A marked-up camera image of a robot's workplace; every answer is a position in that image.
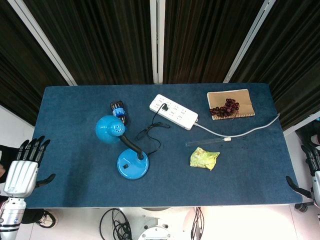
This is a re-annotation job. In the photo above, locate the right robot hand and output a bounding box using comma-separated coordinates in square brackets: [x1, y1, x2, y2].
[285, 142, 320, 204]

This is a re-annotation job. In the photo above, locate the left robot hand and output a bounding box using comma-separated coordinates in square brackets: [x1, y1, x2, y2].
[3, 135, 56, 199]

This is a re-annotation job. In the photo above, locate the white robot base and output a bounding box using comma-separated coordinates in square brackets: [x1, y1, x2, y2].
[137, 207, 173, 240]

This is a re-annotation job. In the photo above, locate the blue desk lamp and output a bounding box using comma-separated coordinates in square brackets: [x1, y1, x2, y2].
[95, 114, 151, 180]

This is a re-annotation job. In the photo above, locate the black caster wheel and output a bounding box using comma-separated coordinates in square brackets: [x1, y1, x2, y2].
[294, 202, 312, 214]

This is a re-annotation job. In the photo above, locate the black white sneaker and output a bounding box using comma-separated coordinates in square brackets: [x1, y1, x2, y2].
[37, 209, 57, 229]

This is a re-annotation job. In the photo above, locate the dark red grape bunch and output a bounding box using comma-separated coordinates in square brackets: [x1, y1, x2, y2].
[209, 98, 240, 118]

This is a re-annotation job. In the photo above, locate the clear glass test tube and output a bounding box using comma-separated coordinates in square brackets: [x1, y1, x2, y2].
[185, 136, 232, 148]

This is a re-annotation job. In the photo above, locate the yellow green snack packet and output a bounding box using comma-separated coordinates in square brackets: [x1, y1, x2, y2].
[189, 146, 221, 172]

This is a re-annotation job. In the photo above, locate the blue table mat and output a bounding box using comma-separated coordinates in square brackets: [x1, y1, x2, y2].
[25, 83, 302, 209]

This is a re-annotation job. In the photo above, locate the white power strip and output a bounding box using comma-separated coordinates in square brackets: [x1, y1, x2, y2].
[149, 93, 199, 131]

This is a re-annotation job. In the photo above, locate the grey power strip cable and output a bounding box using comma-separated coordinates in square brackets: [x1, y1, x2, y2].
[193, 112, 281, 139]

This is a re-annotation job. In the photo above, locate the black cable bundle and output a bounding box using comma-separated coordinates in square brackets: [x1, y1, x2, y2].
[99, 207, 133, 240]

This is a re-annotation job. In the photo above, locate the red black cable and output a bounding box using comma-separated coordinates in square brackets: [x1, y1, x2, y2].
[189, 206, 206, 240]

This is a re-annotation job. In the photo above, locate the white partition frame post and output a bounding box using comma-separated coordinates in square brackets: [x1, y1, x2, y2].
[7, 0, 78, 87]
[149, 0, 166, 85]
[222, 0, 277, 84]

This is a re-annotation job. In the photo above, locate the black power cable with plug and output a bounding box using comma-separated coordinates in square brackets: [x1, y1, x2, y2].
[109, 100, 172, 156]

